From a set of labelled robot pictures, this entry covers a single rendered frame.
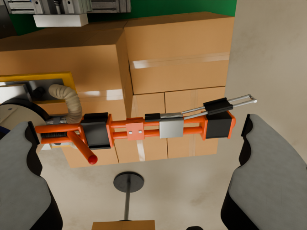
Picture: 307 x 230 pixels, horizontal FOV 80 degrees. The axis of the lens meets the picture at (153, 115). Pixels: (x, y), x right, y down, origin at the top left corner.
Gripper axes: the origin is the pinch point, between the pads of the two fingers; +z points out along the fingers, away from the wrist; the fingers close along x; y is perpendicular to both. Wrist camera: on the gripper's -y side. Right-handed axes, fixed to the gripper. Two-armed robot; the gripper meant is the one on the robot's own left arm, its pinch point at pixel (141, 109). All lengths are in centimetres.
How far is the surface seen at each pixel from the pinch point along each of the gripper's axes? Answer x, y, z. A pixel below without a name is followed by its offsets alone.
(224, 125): 22.5, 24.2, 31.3
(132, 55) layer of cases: -6, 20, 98
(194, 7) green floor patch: 41, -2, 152
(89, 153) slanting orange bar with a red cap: -13.8, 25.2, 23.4
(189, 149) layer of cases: 34, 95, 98
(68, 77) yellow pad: -23, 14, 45
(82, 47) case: -21, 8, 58
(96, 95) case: -19, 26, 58
